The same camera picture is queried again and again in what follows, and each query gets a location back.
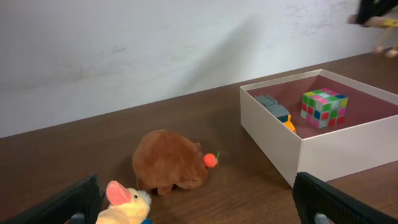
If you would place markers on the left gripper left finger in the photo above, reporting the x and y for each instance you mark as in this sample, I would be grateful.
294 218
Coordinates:
78 203

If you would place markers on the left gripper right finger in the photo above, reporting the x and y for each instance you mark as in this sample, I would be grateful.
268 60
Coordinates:
318 202

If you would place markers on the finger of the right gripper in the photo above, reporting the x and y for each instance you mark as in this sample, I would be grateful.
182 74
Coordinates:
371 8

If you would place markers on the brown plush bear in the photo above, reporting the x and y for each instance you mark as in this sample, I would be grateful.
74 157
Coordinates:
164 159

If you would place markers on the multicolour puzzle cube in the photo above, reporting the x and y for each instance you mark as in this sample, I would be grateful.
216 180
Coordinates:
324 107

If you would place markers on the yellow grey toy truck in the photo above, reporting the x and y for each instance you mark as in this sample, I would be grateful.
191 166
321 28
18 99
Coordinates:
276 109

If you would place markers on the yellow plush duck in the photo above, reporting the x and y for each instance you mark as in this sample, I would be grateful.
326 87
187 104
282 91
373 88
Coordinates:
127 206

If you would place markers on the white cardboard box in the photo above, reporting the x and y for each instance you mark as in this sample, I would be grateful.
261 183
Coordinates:
366 138

